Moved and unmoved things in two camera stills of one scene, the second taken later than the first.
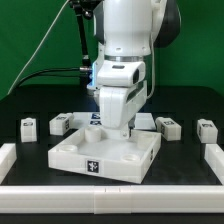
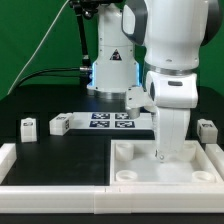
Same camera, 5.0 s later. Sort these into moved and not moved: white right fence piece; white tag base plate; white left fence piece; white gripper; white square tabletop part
Moved: white gripper; white square tabletop part
Not moved: white right fence piece; white left fence piece; white tag base plate
